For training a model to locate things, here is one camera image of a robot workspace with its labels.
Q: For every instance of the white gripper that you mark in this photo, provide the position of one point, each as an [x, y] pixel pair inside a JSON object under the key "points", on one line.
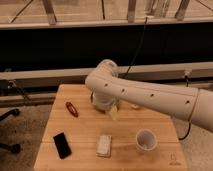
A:
{"points": [[107, 103]]}

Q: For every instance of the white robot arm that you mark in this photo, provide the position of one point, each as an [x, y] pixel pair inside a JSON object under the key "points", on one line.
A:
{"points": [[185, 103]]}

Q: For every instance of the white plastic bottle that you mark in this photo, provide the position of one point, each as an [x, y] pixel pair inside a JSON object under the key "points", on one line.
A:
{"points": [[134, 106]]}

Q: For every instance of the green bowl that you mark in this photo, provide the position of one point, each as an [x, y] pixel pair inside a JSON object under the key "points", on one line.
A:
{"points": [[91, 98]]}

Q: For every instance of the white sponge block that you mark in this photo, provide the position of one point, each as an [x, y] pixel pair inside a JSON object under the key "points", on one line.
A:
{"points": [[104, 146]]}

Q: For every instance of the wooden table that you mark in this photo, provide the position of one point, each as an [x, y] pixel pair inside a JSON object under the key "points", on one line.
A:
{"points": [[79, 138]]}

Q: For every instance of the white paper cup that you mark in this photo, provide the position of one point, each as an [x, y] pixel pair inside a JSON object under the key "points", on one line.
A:
{"points": [[146, 141]]}

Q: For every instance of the black smartphone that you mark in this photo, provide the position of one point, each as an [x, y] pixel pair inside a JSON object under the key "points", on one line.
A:
{"points": [[62, 145]]}

